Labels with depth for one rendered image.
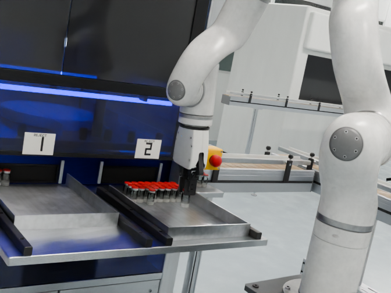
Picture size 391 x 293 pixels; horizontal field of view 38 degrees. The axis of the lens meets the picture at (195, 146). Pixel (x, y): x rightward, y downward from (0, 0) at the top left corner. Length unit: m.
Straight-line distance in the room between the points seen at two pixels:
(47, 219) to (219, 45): 0.56
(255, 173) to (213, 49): 0.95
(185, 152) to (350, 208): 0.43
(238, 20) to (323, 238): 0.51
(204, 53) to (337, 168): 0.39
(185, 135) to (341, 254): 0.46
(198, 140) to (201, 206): 0.40
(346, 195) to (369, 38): 0.32
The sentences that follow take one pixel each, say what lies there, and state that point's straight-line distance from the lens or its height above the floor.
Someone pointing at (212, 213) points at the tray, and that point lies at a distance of 1.66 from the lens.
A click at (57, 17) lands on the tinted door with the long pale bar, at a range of 1.55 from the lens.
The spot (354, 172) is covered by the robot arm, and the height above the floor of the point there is 1.17.
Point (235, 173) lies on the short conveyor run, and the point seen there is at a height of 0.92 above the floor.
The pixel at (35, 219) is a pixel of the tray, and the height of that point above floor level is 0.90.
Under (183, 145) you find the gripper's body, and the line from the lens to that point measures 1.38.
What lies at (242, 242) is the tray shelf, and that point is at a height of 0.87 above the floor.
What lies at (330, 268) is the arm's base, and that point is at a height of 0.96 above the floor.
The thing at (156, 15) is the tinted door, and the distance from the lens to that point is 1.67.
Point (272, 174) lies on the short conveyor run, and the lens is 2.21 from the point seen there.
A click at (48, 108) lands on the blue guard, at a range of 1.56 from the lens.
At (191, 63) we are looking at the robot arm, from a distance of 1.27.
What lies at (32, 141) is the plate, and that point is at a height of 1.03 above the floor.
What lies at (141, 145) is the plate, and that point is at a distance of 1.70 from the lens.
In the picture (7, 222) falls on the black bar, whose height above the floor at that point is 0.90.
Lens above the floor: 1.36
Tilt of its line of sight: 10 degrees down
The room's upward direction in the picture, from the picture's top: 10 degrees clockwise
